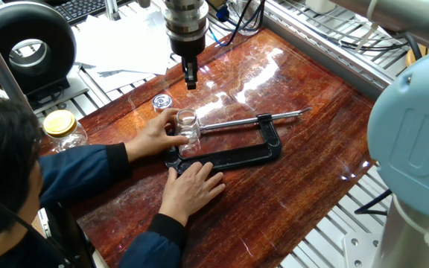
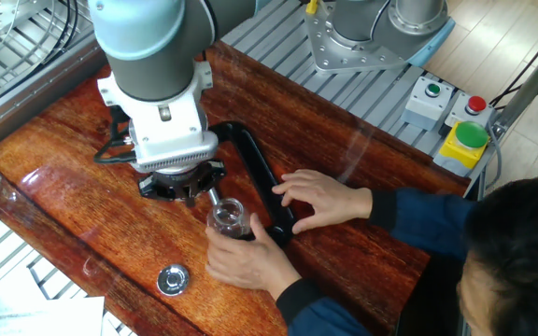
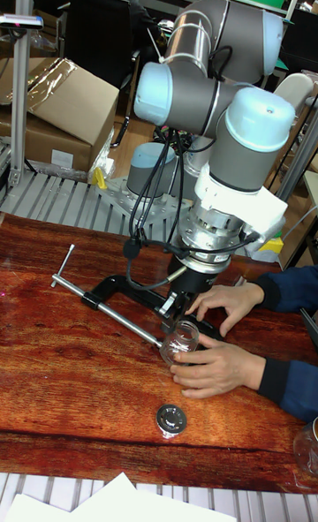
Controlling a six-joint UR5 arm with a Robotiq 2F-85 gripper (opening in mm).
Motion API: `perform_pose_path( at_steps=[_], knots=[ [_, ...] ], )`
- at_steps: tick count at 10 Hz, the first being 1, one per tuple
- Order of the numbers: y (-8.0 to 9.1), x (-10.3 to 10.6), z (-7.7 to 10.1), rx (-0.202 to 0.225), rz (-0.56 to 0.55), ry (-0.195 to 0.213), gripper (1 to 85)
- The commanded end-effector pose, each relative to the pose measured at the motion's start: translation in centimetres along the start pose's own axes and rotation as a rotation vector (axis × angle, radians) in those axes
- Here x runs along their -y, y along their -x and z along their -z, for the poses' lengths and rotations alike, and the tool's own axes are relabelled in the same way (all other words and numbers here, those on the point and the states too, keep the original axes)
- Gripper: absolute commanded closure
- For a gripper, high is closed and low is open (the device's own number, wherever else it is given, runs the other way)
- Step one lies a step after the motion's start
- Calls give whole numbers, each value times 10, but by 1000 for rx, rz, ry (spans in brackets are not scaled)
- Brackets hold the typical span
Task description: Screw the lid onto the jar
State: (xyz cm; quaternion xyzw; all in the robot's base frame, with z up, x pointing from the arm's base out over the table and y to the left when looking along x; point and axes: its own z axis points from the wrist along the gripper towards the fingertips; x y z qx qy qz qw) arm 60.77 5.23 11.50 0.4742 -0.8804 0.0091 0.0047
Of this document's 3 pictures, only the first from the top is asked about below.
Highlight black C-clamp with steel screw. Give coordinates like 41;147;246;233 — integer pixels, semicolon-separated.
163;106;312;176

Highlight black computer keyboard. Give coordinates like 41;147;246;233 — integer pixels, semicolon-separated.
52;0;136;26

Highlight right forearm in blue sleeve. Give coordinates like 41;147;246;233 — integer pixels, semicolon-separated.
117;214;185;268

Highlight small clear glass jar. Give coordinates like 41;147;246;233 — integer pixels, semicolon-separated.
174;107;203;158

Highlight aluminium frame post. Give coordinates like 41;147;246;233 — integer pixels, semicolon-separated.
0;14;47;139

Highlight glass jar with yellow lid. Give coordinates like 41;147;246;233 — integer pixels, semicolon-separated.
42;109;89;153

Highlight left forearm in blue sleeve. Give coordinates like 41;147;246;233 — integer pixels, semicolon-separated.
37;143;132;209

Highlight paper sheet with drawing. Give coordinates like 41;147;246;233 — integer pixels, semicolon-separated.
87;66;156;93

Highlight person's right hand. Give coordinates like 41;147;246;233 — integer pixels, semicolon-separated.
158;162;226;227

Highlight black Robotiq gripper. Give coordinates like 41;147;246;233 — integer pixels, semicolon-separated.
168;33;208;90

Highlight white printed paper sheets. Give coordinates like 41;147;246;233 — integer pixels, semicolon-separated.
73;9;178;75

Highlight grey aluminium rail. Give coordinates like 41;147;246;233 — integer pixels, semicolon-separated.
262;3;394;101

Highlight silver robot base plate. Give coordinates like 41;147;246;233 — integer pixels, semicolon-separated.
343;232;383;268

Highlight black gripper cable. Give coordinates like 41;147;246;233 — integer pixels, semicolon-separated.
205;0;267;48

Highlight black flat panel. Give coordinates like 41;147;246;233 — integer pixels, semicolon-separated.
37;202;97;268

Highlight black floor-side cable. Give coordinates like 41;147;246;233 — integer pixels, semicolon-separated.
354;188;393;217

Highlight clear plastic cup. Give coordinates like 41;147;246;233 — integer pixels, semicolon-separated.
232;0;267;37

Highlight short metal post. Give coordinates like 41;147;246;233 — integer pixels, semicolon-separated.
104;0;121;22

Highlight silver metal jar lid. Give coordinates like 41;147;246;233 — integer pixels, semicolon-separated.
151;93;174;113

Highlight person's left hand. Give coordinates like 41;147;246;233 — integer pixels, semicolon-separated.
124;107;189;163

